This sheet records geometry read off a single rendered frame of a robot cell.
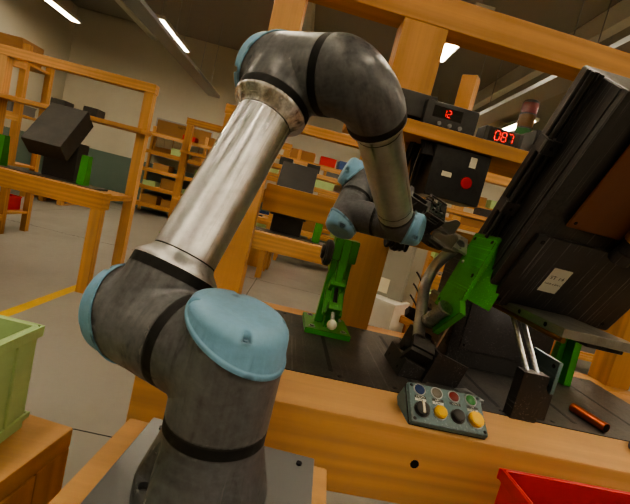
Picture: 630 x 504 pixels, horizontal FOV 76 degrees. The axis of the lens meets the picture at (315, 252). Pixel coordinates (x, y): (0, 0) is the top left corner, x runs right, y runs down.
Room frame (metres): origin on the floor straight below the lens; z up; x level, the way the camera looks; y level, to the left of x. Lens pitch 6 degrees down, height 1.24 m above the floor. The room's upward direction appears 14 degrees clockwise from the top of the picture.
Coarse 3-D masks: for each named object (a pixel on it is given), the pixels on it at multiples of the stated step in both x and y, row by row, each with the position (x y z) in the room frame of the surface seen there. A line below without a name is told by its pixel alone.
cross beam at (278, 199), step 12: (276, 192) 1.34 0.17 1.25; (288, 192) 1.34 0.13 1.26; (300, 192) 1.35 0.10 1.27; (264, 204) 1.33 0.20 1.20; (276, 204) 1.34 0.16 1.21; (288, 204) 1.34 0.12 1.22; (300, 204) 1.35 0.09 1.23; (312, 204) 1.35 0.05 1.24; (324, 204) 1.35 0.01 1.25; (300, 216) 1.35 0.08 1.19; (312, 216) 1.35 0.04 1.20; (324, 216) 1.35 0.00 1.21; (468, 240) 1.40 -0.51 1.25
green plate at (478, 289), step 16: (480, 240) 0.99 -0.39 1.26; (496, 240) 0.93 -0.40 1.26; (464, 256) 1.02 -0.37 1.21; (480, 256) 0.95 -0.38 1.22; (464, 272) 0.98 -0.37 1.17; (480, 272) 0.92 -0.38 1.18; (448, 288) 1.01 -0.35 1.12; (464, 288) 0.94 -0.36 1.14; (480, 288) 0.94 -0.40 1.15; (496, 288) 0.94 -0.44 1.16; (480, 304) 0.94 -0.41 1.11
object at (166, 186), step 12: (156, 132) 10.01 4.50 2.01; (192, 144) 10.01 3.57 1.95; (204, 144) 10.06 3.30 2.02; (168, 156) 9.98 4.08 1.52; (144, 168) 9.95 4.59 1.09; (156, 168) 10.09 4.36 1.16; (168, 168) 10.08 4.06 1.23; (144, 180) 10.03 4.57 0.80; (168, 180) 10.10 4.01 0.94; (168, 192) 9.99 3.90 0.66; (144, 204) 9.96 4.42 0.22; (156, 204) 10.14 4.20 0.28; (168, 204) 10.11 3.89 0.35
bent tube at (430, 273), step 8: (464, 240) 1.05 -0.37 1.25; (456, 248) 1.02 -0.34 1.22; (464, 248) 1.03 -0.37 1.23; (440, 256) 1.08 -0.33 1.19; (448, 256) 1.06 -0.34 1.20; (432, 264) 1.09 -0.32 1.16; (440, 264) 1.08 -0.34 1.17; (432, 272) 1.09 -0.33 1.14; (424, 280) 1.09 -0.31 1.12; (432, 280) 1.09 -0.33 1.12; (424, 288) 1.07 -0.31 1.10; (424, 296) 1.05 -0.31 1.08; (416, 304) 1.04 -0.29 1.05; (424, 304) 1.03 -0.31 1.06; (416, 312) 1.01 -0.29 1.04; (424, 312) 1.01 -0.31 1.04; (416, 320) 0.99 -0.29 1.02; (416, 328) 0.97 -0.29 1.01; (424, 328) 0.97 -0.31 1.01; (424, 336) 0.96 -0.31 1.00
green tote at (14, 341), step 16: (0, 320) 0.58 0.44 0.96; (16, 320) 0.59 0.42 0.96; (0, 336) 0.58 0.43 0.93; (16, 336) 0.54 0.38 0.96; (32, 336) 0.57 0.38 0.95; (0, 352) 0.51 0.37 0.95; (16, 352) 0.54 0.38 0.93; (32, 352) 0.58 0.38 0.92; (0, 368) 0.52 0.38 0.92; (16, 368) 0.54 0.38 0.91; (0, 384) 0.52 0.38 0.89; (16, 384) 0.56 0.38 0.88; (0, 400) 0.53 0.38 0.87; (16, 400) 0.56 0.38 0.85; (0, 416) 0.53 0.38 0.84; (16, 416) 0.57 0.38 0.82; (0, 432) 0.53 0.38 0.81
